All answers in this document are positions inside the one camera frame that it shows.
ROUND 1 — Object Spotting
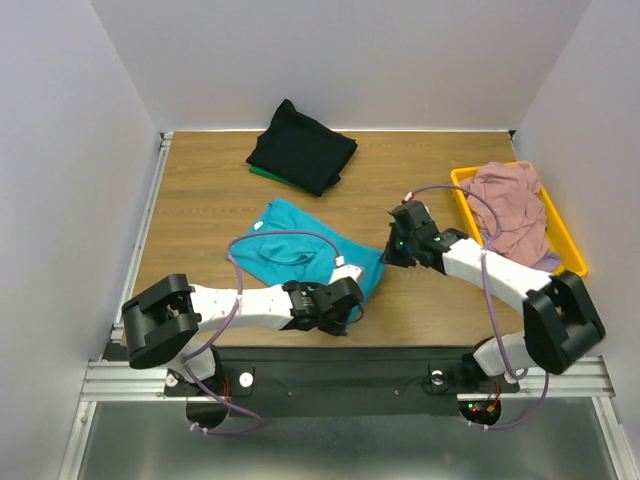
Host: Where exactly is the turquoise t shirt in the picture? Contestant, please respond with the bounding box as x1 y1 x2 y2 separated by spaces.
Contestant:
231 198 384 300

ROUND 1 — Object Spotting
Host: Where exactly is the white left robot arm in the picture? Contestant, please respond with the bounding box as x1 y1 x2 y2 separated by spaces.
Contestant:
121 265 364 394

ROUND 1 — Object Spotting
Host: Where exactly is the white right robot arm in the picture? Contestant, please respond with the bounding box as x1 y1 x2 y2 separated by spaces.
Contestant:
382 200 606 390

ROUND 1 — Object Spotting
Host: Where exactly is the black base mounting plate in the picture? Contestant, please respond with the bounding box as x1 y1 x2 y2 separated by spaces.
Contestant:
164 346 521 419

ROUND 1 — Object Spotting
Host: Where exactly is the pink t shirt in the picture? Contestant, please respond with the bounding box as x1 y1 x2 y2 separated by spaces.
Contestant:
460 162 549 267

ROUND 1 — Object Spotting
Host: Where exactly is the folded black t shirt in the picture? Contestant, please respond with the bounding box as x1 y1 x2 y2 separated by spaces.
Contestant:
246 99 358 197

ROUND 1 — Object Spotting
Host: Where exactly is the lavender t shirt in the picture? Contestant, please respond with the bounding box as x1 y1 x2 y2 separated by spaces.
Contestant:
533 250 562 273

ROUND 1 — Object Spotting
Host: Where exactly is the folded green t shirt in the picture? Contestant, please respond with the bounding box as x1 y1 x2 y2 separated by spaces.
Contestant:
249 166 297 188

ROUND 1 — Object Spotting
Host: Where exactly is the yellow plastic tray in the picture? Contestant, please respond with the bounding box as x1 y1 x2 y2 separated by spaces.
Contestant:
450 161 588 276

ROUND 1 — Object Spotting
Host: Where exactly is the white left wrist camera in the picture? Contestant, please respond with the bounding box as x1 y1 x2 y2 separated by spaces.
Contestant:
328 256 364 284

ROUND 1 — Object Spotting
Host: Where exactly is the aluminium left side rail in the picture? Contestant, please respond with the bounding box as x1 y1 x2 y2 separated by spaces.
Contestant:
110 132 174 345

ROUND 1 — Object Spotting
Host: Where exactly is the aluminium front frame rail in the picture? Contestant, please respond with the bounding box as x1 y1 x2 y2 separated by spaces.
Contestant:
80 357 615 402

